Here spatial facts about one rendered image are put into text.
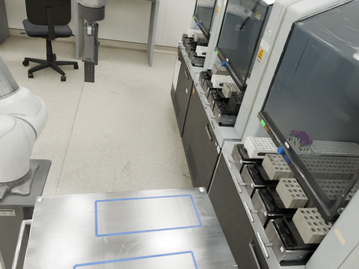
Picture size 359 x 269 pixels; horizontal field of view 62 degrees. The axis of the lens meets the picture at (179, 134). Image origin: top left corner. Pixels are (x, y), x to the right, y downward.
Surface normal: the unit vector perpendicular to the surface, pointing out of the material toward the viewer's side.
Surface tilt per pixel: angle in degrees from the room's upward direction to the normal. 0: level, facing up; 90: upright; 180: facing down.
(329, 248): 90
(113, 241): 0
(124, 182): 0
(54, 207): 0
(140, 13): 90
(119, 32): 90
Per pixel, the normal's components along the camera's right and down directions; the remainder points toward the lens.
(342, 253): -0.98, -0.05
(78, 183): 0.16, -0.81
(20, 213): 0.14, 0.58
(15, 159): 0.78, 0.43
